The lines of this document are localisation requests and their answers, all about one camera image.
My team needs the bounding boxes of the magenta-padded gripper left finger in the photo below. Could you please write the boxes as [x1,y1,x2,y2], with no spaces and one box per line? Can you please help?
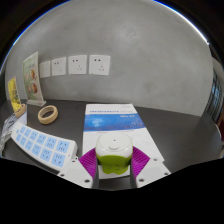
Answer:
[57,148,99,189]

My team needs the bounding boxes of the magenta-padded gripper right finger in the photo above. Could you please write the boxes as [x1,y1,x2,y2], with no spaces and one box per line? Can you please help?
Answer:
[130,146,172,189]

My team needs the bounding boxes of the green and white charger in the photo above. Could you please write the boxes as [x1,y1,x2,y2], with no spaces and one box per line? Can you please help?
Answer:
[95,132,134,175]

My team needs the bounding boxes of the white power strip blue sockets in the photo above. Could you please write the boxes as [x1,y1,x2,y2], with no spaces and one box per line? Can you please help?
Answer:
[10,121,80,169]

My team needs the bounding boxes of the white and blue booklet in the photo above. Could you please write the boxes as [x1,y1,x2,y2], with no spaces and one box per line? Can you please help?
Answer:
[82,103,165,180]

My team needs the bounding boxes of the beige tape roll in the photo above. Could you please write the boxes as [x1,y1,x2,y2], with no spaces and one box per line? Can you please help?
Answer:
[37,104,59,126]

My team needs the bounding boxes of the glass partition with dark frames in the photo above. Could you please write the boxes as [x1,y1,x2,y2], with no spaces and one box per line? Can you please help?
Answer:
[204,63,224,125]

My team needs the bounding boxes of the yellow card in wooden holder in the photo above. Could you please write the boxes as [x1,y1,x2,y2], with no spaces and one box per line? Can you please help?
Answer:
[7,75,27,119]

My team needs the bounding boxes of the green menu sign stand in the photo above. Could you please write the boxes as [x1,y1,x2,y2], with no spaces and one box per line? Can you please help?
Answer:
[22,51,47,107]

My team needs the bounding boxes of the white bundled power cable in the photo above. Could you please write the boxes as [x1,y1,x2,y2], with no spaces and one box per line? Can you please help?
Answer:
[0,112,28,155]

